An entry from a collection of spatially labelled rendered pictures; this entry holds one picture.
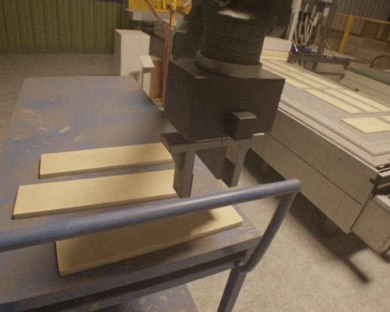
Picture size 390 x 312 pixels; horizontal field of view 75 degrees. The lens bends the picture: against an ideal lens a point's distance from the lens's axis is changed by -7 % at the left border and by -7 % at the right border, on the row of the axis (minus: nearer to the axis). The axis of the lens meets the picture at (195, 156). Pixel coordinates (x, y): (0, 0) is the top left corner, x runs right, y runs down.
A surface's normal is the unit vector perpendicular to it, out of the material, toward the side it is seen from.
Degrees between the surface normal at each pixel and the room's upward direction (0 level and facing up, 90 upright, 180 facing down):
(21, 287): 0
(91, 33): 90
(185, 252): 0
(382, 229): 90
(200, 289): 0
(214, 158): 90
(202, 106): 90
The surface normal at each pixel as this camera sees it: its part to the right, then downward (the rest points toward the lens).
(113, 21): 0.41, 0.51
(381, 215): -0.90, 0.11
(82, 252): 0.13, -0.85
